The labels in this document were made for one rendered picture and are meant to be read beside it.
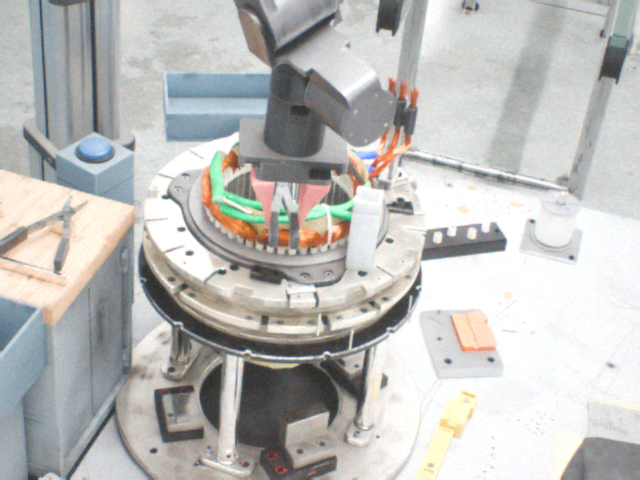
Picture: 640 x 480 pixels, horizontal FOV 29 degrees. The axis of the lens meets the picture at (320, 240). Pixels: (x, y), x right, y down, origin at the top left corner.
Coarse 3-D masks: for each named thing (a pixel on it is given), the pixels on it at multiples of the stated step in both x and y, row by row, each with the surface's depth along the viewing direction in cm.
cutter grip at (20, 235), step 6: (18, 228) 133; (24, 228) 133; (12, 234) 132; (18, 234) 133; (24, 234) 133; (0, 240) 131; (6, 240) 131; (12, 240) 132; (18, 240) 133; (24, 240) 134; (0, 246) 131; (6, 246) 132; (12, 246) 133; (0, 252) 131; (6, 252) 132
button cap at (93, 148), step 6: (90, 138) 157; (96, 138) 157; (84, 144) 156; (90, 144) 156; (96, 144) 156; (102, 144) 156; (108, 144) 157; (84, 150) 155; (90, 150) 155; (96, 150) 155; (102, 150) 155; (108, 150) 156; (84, 156) 155; (90, 156) 155; (96, 156) 155; (102, 156) 155
